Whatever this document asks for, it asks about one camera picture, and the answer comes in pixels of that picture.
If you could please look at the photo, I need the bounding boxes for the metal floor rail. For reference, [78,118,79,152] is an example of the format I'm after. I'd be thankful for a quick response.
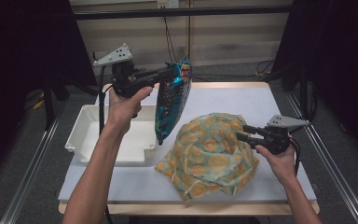
[285,91,358,224]
[0,115,61,224]

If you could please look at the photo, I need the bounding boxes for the white plastic tray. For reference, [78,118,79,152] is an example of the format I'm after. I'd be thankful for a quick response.
[64,105,158,165]

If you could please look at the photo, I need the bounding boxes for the black wall cable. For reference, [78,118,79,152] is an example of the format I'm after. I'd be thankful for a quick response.
[162,17,275,82]

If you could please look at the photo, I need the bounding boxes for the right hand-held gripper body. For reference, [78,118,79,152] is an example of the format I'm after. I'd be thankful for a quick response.
[255,114,311,155]

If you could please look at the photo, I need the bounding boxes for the orange and teal patterned bag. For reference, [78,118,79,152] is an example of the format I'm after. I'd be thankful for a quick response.
[154,112,261,202]

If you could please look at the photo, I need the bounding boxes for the black horizontal bar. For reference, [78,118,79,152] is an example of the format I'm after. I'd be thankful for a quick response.
[74,5,293,21]

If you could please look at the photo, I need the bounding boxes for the white wall socket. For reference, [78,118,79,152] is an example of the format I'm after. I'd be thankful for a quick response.
[157,0,180,9]

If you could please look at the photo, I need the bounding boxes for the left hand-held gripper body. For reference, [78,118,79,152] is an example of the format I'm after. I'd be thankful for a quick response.
[92,43,157,98]

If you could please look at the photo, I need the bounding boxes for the black metal stand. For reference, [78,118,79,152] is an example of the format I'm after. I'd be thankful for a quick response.
[41,73,101,132]

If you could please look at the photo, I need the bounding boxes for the pale table mat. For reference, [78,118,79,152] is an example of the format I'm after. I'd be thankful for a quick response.
[58,87,317,203]

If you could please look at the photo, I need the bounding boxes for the dark curtain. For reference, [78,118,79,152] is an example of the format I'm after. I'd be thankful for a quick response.
[0,0,98,186]
[271,0,358,164]

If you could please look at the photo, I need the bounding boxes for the person's left hand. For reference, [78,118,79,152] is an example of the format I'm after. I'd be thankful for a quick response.
[104,86,154,135]

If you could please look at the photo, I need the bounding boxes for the person's right hand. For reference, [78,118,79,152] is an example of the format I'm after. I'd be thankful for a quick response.
[255,136,297,187]

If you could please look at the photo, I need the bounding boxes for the blue chip bag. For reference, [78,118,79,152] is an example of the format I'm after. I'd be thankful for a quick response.
[154,54,194,146]

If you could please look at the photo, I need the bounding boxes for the right hand-held gripper cable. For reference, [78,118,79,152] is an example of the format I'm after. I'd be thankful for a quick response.
[288,135,303,175]

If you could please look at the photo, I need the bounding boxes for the black floor cables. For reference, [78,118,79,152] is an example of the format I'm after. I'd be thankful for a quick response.
[283,85,321,134]

